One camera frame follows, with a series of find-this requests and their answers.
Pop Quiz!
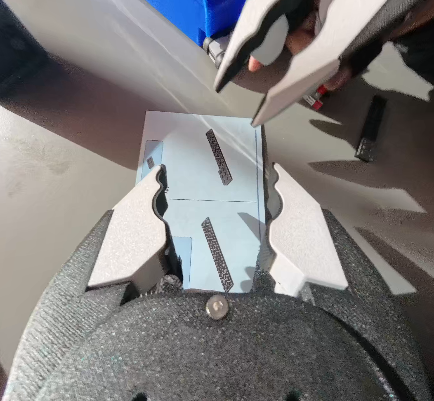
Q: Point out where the long black brick plate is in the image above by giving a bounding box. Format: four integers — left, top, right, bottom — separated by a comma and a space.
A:
360, 95, 388, 142

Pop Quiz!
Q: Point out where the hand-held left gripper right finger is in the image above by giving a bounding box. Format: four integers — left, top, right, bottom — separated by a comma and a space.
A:
254, 162, 349, 297

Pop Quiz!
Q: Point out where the light blue instruction booklet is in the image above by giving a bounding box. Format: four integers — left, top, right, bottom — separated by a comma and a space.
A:
136, 110, 268, 295

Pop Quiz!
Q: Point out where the red and black toy truck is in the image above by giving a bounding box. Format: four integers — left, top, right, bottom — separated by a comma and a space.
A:
203, 33, 234, 69

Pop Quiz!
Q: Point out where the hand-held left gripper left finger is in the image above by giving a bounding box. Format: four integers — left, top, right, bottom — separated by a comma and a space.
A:
87, 164, 185, 296

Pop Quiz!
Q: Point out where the small red brick assembly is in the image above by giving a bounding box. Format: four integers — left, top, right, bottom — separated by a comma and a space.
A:
303, 84, 329, 110

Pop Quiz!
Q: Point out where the black cube device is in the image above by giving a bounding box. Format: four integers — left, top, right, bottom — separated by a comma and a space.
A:
0, 0, 50, 96

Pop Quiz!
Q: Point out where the grey desk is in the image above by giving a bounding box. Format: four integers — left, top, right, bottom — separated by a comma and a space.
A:
0, 0, 434, 374

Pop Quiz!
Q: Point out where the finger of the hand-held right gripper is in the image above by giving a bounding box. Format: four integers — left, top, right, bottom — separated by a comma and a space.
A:
213, 0, 315, 93
250, 0, 401, 128

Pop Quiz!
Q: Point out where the person's right hand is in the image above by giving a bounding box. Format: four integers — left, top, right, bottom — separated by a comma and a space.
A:
248, 13, 355, 91

